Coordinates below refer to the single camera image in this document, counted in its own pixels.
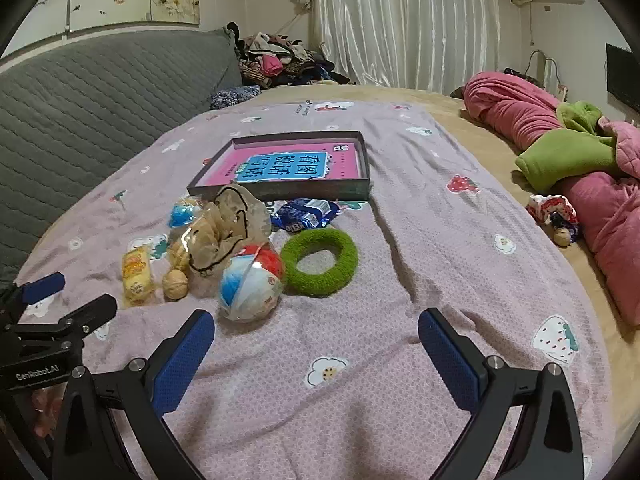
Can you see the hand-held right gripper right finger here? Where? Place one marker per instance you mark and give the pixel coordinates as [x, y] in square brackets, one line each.
[450, 360]

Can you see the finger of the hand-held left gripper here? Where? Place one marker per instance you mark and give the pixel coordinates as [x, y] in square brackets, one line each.
[45, 287]
[85, 314]

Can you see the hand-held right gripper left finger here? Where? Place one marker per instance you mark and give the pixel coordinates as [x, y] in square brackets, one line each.
[185, 360]

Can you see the yellow snack packet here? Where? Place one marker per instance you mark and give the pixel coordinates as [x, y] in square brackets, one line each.
[135, 276]

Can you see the walnut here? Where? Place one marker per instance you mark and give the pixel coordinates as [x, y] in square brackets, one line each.
[562, 236]
[176, 286]

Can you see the small blue toy egg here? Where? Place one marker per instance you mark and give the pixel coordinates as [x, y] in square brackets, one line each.
[250, 285]

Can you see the clear biscuit pack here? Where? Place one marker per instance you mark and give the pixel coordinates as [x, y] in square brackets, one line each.
[180, 256]

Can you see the beige mesh bag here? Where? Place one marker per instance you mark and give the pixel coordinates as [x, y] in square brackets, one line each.
[235, 220]

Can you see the blue cookie packet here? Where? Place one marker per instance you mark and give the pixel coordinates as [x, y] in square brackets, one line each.
[305, 212]

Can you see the shallow grey cardboard box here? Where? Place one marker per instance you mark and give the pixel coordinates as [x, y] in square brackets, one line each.
[280, 191]

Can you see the purple strawberry print blanket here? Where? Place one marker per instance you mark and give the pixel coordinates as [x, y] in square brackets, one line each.
[400, 260]

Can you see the red and white floral scrunchie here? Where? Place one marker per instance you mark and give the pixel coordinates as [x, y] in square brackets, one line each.
[552, 208]

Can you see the grey quilted headboard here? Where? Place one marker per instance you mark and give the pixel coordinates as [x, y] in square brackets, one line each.
[100, 110]

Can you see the green fleece blanket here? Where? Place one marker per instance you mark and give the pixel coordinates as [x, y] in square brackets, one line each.
[560, 155]

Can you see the tan bed sheet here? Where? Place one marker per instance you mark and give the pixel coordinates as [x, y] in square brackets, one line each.
[475, 125]

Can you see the pink duvet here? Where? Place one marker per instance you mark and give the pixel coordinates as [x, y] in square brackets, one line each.
[505, 105]

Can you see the dark floral cloth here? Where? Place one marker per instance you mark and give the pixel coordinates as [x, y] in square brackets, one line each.
[235, 96]

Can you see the dark brown cloth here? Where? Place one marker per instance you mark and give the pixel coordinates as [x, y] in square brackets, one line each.
[457, 92]

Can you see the black bag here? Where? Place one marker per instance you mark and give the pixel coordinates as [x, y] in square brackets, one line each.
[522, 75]

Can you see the white chair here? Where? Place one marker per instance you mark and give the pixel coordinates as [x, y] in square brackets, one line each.
[552, 77]

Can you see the pile of clothes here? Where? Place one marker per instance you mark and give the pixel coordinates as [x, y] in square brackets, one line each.
[280, 60]

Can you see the black television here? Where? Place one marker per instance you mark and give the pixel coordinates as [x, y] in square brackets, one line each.
[622, 77]

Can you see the white curtain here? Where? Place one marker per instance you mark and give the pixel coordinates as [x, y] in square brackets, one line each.
[400, 20]

